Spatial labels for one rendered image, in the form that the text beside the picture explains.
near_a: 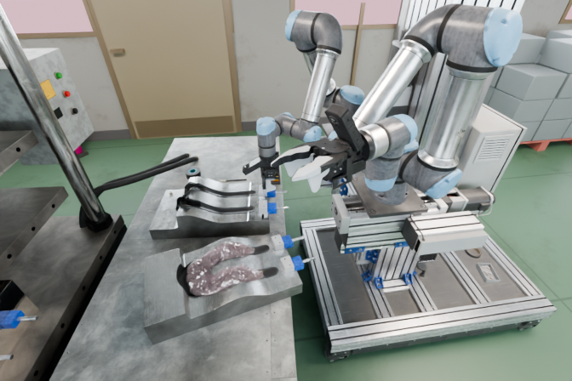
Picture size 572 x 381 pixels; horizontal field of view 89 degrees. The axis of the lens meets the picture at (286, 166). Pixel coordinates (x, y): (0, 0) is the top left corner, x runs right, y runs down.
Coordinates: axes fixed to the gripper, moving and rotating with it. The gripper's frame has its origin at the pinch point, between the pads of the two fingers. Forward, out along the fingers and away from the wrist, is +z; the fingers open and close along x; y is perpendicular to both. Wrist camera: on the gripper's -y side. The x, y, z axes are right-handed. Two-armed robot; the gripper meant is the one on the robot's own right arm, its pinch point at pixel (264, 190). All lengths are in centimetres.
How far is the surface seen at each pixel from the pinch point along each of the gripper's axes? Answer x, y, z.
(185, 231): -17.8, -33.4, 6.6
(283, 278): -43.2, 6.7, 5.1
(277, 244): -30.3, 5.3, 2.4
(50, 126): -9, -73, -39
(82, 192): -9, -73, -9
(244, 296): -52, -6, 1
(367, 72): 245, 123, 23
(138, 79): 217, -139, 17
